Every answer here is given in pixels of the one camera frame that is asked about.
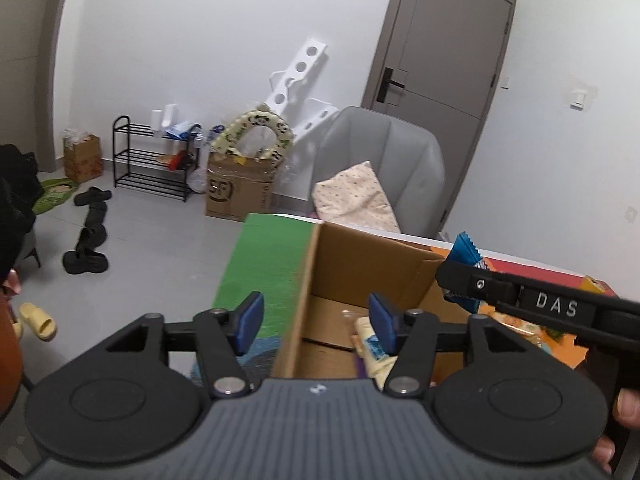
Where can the white bottle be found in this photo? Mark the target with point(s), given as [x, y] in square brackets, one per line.
[171, 116]
[157, 122]

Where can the blue snack packet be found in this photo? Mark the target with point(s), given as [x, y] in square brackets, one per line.
[462, 249]

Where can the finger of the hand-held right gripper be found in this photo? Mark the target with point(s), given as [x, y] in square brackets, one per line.
[475, 284]

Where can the yellow packet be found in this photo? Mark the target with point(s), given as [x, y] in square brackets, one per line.
[595, 285]

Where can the reddish brown object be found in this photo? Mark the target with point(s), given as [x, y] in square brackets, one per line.
[10, 340]

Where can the grey door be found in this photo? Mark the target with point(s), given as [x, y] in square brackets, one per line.
[440, 35]

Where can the blue plastic bag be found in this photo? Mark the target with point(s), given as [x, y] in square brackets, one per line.
[182, 131]

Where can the cream snack packet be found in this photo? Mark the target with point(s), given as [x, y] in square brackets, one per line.
[372, 355]

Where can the clear plastic bag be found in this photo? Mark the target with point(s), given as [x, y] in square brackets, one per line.
[199, 182]

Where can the floral cream cushion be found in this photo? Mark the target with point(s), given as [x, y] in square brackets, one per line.
[352, 195]

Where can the small brown cardboard box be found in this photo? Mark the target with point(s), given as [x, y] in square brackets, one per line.
[82, 160]

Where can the green floor mat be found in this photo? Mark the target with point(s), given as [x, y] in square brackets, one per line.
[52, 195]

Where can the small white wall switch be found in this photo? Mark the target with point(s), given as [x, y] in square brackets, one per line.
[506, 82]

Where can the cream orange snack pack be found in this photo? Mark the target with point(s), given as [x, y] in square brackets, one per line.
[515, 327]

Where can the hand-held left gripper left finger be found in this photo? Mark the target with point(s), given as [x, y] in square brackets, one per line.
[249, 321]

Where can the white rack with round holes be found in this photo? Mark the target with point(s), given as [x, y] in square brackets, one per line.
[302, 67]

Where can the grey padded chair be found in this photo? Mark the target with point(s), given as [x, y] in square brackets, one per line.
[385, 140]

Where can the black metal shoe rack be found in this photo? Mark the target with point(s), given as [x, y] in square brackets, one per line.
[150, 160]

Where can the colourful cartoon table mat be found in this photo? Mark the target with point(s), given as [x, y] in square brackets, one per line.
[265, 260]

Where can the yellow slipper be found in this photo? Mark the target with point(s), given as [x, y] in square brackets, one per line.
[37, 321]

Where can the black slipper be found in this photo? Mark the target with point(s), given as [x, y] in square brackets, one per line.
[92, 195]
[85, 262]
[91, 240]
[96, 216]

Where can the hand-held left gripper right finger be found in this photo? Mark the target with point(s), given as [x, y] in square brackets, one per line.
[381, 322]

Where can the printed cardboard box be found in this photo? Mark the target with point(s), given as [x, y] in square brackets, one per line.
[235, 195]

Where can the red item on rack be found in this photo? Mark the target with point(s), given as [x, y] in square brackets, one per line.
[180, 161]

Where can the pile of black clothing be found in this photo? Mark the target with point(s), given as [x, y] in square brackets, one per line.
[15, 195]

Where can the person's right hand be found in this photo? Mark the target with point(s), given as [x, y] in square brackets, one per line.
[627, 407]

